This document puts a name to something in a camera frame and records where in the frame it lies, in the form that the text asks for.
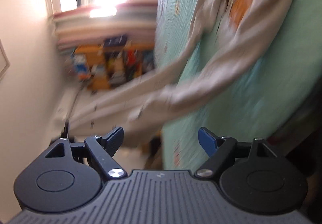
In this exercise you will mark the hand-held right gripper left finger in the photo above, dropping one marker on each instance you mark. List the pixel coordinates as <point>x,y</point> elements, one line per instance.
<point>114,139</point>

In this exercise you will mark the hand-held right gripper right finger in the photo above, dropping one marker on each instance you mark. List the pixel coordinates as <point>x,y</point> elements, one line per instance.
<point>207,141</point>

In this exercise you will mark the beige printed pants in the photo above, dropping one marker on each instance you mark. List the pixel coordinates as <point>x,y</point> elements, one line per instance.
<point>213,75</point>

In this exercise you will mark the wooden bookshelf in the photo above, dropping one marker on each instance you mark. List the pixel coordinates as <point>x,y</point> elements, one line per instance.
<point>118,62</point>

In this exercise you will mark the green quilted bee bedspread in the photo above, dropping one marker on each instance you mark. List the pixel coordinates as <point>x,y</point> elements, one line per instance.
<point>271,93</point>

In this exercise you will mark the pink curtain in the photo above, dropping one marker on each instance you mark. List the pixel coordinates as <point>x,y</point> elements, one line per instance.
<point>105,27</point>

